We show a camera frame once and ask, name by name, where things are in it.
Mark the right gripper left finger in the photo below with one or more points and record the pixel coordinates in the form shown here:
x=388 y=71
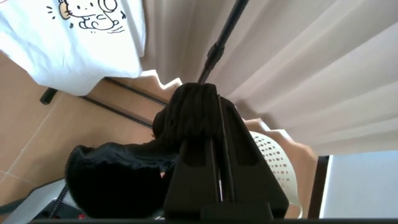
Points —
x=192 y=186

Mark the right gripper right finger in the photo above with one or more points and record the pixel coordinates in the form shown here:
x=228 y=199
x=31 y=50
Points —
x=252 y=180

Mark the black garment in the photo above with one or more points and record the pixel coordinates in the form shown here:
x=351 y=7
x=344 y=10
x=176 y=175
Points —
x=124 y=180

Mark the white printed t-shirt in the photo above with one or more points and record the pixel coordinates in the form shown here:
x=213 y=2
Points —
x=77 y=53

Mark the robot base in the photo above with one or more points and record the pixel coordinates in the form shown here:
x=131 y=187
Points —
x=28 y=199

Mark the white laundry basket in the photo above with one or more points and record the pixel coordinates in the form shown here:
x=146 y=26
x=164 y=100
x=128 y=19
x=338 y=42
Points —
x=280 y=161

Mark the black clothes rack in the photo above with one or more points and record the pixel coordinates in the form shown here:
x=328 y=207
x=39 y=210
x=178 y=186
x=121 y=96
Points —
x=224 y=34

